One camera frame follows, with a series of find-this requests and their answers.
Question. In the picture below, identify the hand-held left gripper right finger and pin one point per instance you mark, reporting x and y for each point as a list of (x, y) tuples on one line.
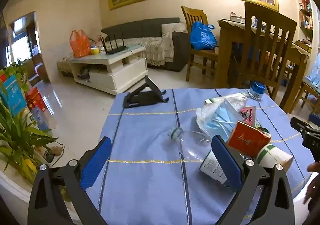
[(226, 162)]

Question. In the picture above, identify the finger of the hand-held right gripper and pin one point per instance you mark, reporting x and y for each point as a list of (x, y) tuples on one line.
[(298, 123)]

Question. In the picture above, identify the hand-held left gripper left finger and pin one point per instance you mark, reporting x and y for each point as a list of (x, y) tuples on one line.
[(97, 162)]

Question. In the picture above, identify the clear plastic bottle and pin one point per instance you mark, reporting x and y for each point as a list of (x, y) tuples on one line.
[(192, 147)]

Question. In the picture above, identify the white green paper cup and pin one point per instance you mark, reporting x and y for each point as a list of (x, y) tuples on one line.
[(275, 156)]

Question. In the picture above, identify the red checkered foil sachet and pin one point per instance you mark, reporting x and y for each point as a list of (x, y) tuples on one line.
[(248, 115)]

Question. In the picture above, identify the person's right hand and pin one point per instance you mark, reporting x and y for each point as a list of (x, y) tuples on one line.
[(313, 187)]

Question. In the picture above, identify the red carton box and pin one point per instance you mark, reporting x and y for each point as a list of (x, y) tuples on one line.
[(247, 140)]

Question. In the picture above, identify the wooden chair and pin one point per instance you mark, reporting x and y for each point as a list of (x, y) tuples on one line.
[(303, 90), (197, 17), (270, 19)]

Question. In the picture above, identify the clear bag of blue masks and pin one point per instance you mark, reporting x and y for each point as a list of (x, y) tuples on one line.
[(220, 117)]

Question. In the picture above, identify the light blue chair cushion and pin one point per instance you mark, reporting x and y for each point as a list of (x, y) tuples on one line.
[(313, 74)]

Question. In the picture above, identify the glass jar with blue lid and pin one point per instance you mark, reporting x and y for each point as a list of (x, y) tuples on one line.
[(257, 87)]

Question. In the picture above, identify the blue checked tablecloth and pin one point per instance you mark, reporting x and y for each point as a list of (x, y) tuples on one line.
[(150, 140)]

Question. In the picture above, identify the long white green carton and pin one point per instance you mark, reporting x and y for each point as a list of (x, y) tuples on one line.
[(209, 101)]

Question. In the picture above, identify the blue white box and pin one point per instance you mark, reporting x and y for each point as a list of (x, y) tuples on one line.
[(40, 117)]

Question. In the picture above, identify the black folding phone stand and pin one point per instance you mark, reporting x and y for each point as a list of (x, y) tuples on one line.
[(145, 101)]

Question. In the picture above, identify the white TV cabinet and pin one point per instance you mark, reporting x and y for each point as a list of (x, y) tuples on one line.
[(112, 82)]

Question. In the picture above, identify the long leaf green plant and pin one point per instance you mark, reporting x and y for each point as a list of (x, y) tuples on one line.
[(20, 137)]

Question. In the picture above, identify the red gift box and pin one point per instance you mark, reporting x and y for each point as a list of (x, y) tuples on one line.
[(36, 100)]

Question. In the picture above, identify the wooden dining table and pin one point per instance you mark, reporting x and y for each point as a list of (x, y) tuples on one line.
[(227, 47)]

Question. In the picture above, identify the blue flat box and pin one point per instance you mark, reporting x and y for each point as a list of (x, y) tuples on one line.
[(12, 95)]

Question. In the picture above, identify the black router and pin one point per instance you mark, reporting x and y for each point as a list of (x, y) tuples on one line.
[(115, 50)]

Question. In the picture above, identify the orange plastic bag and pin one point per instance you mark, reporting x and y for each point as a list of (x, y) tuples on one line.
[(80, 44)]

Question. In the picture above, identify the green leafy houseplant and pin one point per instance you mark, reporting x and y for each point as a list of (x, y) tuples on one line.
[(16, 69)]

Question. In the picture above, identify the blue shopping bag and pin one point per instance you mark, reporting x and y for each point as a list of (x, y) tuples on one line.
[(202, 37)]

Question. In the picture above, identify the cream lace sofa cover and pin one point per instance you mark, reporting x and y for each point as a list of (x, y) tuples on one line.
[(155, 47)]

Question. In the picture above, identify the dark grey sofa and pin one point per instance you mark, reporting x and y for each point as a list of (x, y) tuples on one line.
[(140, 27)]

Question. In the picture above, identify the wall shelf with items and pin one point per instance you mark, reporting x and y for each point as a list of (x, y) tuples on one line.
[(306, 14)]

